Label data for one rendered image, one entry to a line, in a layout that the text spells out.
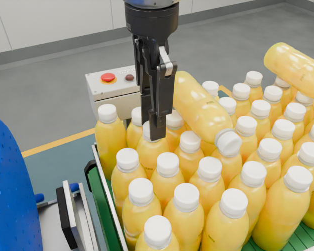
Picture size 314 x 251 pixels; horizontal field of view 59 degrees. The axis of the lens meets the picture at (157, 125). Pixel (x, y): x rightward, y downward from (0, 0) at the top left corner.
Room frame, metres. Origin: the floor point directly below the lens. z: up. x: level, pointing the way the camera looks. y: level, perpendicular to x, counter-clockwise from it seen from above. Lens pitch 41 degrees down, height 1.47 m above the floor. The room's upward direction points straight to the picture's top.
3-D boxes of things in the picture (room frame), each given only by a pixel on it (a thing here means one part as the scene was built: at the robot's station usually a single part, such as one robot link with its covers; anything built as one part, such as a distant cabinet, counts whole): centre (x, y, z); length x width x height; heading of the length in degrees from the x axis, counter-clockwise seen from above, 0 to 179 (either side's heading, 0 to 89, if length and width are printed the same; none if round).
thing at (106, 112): (0.47, 0.11, 1.10); 0.04 x 0.04 x 0.02
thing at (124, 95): (0.62, 0.08, 1.05); 0.20 x 0.10 x 0.10; 112
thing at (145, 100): (0.42, 0.02, 1.15); 0.03 x 0.01 x 0.07; 112
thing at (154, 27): (0.40, 0.01, 1.31); 0.08 x 0.07 x 0.09; 22
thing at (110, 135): (0.47, 0.11, 1.00); 0.07 x 0.07 x 0.19
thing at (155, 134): (0.37, 0.00, 1.15); 0.03 x 0.01 x 0.07; 112
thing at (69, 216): (0.28, 0.16, 0.99); 0.10 x 0.02 x 0.12; 22
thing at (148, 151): (0.39, 0.01, 1.01); 0.07 x 0.07 x 0.19
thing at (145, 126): (0.39, 0.01, 1.12); 0.04 x 0.04 x 0.02
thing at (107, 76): (0.60, 0.12, 1.11); 0.04 x 0.04 x 0.01
